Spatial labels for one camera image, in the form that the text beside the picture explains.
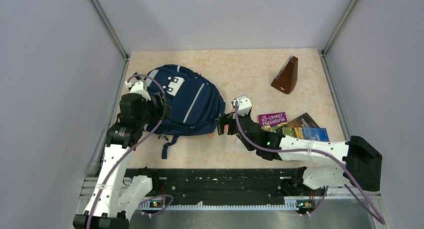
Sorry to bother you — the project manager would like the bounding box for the navy blue student backpack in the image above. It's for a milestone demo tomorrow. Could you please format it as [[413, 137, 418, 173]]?
[[145, 64, 226, 159]]

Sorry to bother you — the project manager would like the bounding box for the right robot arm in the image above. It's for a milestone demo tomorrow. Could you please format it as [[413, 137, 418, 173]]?
[[215, 112, 383, 195]]

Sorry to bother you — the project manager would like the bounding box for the green blue book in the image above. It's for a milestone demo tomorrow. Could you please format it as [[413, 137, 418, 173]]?
[[262, 126, 330, 142]]

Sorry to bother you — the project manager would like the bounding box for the purple cable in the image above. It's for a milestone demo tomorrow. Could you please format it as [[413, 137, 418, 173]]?
[[233, 100, 387, 226], [86, 73, 174, 229]]

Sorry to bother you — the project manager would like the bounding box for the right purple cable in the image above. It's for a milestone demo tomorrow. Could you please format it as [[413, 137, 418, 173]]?
[[233, 100, 387, 226]]

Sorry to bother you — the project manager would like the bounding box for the dark brown book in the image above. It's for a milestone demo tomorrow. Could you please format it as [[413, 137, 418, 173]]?
[[284, 112, 320, 128]]

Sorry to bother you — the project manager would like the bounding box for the brown wooden metronome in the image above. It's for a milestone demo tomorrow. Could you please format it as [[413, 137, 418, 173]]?
[[270, 55, 299, 95]]

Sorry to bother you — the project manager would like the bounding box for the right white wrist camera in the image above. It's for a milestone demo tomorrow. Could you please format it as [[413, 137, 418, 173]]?
[[231, 95, 252, 117]]

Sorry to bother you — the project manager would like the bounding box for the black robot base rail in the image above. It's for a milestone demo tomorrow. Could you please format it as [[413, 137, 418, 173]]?
[[124, 168, 325, 207]]

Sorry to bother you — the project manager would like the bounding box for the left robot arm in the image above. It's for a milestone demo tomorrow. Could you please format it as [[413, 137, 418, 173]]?
[[72, 92, 171, 229]]

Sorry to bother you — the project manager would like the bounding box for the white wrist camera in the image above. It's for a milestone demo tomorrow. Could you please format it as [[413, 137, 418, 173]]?
[[231, 95, 252, 117], [124, 80, 152, 101]]

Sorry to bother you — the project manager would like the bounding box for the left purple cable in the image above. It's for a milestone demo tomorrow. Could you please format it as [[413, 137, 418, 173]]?
[[86, 73, 174, 229]]

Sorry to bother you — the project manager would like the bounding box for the purple treehouse book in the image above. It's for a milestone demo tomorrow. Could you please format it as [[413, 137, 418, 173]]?
[[257, 111, 288, 132]]

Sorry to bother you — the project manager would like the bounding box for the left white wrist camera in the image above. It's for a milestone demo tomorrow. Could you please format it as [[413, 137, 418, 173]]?
[[124, 80, 152, 101]]

